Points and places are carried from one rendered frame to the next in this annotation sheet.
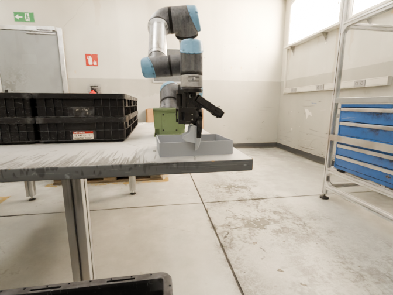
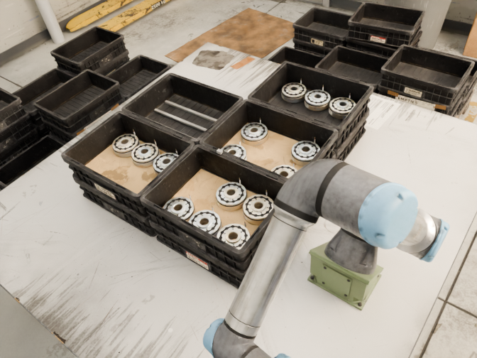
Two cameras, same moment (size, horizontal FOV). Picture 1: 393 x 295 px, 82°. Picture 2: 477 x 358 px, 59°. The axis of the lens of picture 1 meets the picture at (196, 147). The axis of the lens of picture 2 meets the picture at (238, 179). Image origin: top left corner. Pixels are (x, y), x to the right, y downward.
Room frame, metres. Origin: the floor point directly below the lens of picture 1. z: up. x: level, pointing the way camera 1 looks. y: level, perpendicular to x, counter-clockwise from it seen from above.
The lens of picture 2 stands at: (0.71, -0.18, 1.90)
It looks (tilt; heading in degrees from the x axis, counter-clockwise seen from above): 46 degrees down; 51
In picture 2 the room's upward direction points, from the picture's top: 8 degrees counter-clockwise
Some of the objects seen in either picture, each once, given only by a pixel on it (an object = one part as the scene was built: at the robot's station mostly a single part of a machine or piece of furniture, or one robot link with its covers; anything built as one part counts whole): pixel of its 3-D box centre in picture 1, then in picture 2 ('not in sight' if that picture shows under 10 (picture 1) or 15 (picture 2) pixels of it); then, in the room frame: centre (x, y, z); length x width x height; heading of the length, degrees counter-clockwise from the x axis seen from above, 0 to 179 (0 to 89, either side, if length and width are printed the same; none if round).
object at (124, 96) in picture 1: (88, 96); (216, 194); (1.21, 0.56, 0.92); 0.40 x 0.30 x 0.02; 100
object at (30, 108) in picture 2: not in sight; (55, 110); (1.30, 2.37, 0.31); 0.40 x 0.30 x 0.34; 9
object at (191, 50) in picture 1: (191, 58); not in sight; (0.80, 0.02, 1.03); 0.09 x 0.08 x 0.11; 2
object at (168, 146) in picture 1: (192, 143); not in sight; (0.90, 0.02, 0.73); 0.27 x 0.20 x 0.05; 103
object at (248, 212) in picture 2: not in sight; (258, 207); (1.29, 0.46, 0.86); 0.10 x 0.10 x 0.01
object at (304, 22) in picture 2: not in sight; (326, 43); (3.01, 1.48, 0.31); 0.40 x 0.30 x 0.34; 99
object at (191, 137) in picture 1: (191, 138); not in sight; (0.78, 0.02, 0.77); 0.06 x 0.03 x 0.09; 103
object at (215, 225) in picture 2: not in sight; (204, 222); (1.13, 0.55, 0.86); 0.10 x 0.10 x 0.01
